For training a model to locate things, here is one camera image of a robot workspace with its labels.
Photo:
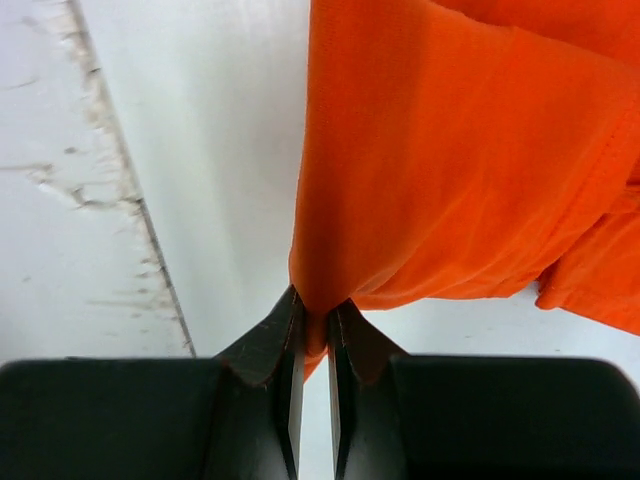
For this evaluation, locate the orange t shirt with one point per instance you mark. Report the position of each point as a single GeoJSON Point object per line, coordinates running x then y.
{"type": "Point", "coordinates": [467, 149]}

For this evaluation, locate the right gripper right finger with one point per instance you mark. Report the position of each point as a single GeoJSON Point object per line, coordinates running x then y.
{"type": "Point", "coordinates": [402, 416]}

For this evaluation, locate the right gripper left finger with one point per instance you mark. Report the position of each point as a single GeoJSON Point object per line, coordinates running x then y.
{"type": "Point", "coordinates": [236, 415]}

